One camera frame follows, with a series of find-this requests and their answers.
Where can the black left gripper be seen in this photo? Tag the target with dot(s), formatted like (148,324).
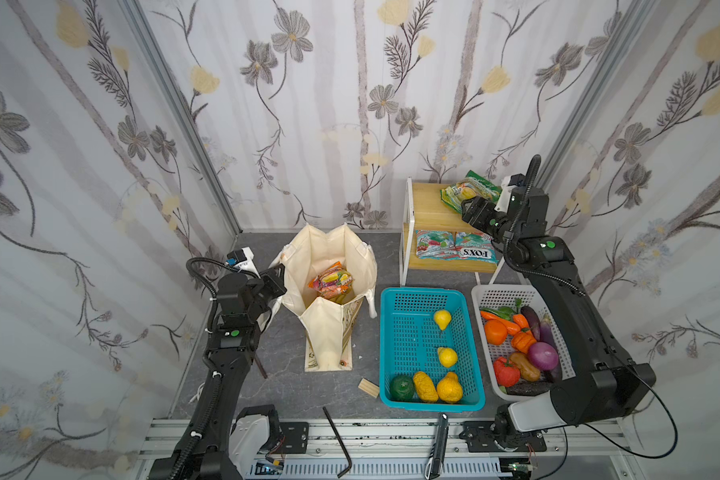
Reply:
(275,285)

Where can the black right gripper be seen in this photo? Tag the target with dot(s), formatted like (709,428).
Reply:
(474,212)

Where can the green snack bag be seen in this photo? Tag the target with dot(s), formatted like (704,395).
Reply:
(473,185)

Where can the cream canvas grocery bag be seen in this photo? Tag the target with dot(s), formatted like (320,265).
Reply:
(328,325)

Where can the orange pink snack bag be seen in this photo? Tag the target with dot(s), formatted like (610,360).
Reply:
(334,283)

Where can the round orange tomato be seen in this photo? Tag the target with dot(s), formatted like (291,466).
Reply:
(495,334)

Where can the purple onion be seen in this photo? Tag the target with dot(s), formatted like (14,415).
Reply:
(543,356)

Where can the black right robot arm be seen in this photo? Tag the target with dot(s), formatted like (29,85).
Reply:
(607,383)

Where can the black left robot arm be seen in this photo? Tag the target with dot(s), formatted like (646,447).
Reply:
(216,444)

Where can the Fox's candy bag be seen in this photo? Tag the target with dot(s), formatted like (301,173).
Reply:
(450,246)

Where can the white wooden two-tier shelf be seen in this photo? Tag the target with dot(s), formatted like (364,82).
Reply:
(424,210)

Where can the black hex key on floor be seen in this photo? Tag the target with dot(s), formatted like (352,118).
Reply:
(260,367)

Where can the orange carrot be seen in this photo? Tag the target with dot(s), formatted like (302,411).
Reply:
(511,327)

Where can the purple eggplant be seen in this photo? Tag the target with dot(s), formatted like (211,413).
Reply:
(539,328)

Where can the orange bell pepper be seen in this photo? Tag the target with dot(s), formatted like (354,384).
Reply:
(522,341)

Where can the small wooden block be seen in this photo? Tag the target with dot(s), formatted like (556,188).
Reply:
(369,388)

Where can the teal plastic basket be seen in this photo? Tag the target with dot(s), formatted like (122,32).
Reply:
(409,340)

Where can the red tomato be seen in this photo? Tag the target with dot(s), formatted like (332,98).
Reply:
(506,372)

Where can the green bell pepper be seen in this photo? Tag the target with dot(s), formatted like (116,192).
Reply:
(402,388)

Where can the brown potato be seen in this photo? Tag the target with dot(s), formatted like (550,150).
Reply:
(528,371)

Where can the yellow gourd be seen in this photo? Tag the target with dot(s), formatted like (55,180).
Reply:
(449,389)

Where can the dark cucumber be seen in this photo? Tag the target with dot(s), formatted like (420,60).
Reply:
(529,389)

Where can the yellow corn cob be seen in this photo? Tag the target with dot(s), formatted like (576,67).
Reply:
(425,388)

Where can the black metal cylinder tool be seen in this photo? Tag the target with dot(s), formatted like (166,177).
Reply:
(435,461)

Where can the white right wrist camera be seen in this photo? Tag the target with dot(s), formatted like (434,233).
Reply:
(507,185)

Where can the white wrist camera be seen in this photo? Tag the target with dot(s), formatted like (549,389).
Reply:
(507,185)
(242,260)

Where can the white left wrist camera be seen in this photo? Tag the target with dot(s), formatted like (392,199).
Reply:
(242,260)

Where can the black hex key on rail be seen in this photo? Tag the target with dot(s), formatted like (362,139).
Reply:
(349,462)

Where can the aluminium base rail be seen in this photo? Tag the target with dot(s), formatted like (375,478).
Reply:
(398,449)

